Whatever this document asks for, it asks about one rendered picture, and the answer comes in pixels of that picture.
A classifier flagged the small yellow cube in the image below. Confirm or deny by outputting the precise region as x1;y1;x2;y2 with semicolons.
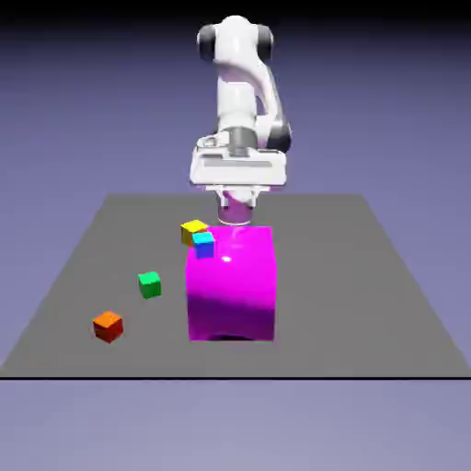
179;219;210;247

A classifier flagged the small blue cube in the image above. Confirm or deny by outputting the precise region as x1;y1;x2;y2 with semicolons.
191;231;215;259

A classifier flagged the small green cube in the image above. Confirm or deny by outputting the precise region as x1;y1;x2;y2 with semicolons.
137;270;163;300

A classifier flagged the small red cube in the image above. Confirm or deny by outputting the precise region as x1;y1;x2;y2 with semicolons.
92;310;125;344

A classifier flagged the large magenta box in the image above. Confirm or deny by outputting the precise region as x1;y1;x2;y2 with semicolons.
185;224;278;343

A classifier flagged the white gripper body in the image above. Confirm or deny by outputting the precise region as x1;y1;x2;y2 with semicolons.
189;145;289;193

